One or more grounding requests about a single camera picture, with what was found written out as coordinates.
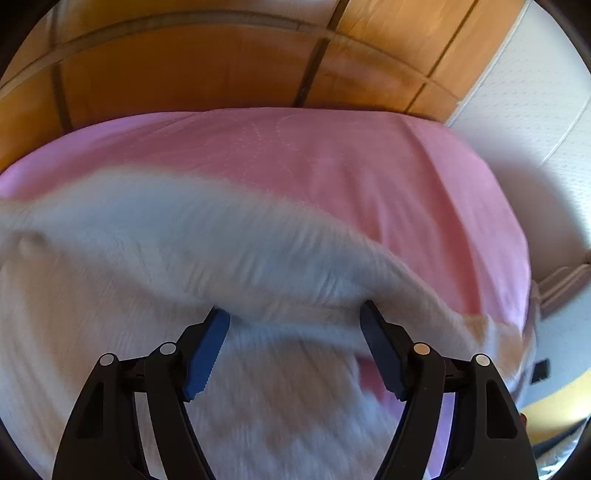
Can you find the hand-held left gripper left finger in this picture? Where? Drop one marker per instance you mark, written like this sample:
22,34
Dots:
207,350

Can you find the pink bed sheet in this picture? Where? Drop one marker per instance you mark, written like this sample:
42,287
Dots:
323,152

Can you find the white knitted towel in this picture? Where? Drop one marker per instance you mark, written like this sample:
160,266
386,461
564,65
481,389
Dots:
138,258

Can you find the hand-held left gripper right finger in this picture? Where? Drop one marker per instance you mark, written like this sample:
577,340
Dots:
381,350

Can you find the black wall socket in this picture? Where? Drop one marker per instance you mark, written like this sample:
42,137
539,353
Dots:
540,371

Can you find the wooden wardrobe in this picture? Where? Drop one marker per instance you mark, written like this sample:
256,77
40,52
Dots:
184,69

